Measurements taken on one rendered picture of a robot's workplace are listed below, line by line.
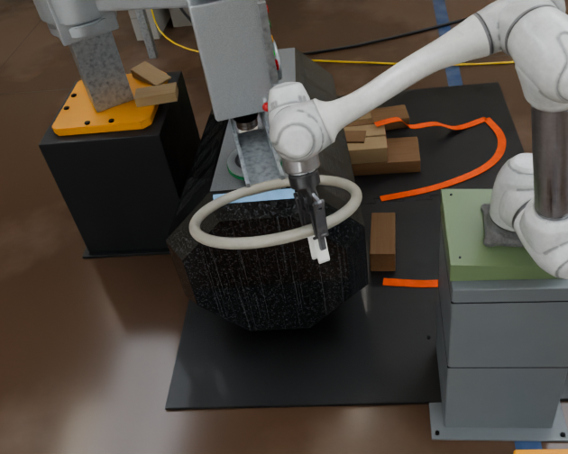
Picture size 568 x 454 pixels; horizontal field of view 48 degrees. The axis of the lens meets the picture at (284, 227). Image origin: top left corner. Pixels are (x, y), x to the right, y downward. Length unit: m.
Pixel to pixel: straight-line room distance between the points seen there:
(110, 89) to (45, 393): 1.43
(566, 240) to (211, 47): 1.20
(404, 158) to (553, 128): 2.20
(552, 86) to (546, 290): 0.84
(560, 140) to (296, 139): 0.62
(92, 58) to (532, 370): 2.27
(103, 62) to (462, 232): 1.86
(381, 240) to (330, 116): 1.84
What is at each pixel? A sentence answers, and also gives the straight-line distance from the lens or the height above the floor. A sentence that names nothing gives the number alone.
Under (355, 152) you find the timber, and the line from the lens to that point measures 3.63.
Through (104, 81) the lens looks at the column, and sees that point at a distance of 3.21.
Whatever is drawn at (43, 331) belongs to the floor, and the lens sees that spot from 3.40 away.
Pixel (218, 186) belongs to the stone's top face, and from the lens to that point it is 2.47.
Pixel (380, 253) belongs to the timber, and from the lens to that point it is 3.08.
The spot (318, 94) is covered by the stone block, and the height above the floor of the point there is 0.73.
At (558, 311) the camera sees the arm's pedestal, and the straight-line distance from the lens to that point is 2.16.
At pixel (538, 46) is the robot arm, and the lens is 1.43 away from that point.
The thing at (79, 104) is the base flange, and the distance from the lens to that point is 3.39.
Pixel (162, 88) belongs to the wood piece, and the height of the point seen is 0.83.
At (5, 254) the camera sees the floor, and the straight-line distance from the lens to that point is 3.95.
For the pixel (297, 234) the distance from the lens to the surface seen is 1.57.
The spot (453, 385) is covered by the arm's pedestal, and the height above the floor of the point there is 0.29.
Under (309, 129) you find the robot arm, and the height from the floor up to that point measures 1.59.
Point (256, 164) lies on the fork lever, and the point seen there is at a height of 1.07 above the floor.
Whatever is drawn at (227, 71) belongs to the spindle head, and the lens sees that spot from 2.18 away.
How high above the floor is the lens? 2.31
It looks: 42 degrees down
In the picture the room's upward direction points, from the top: 10 degrees counter-clockwise
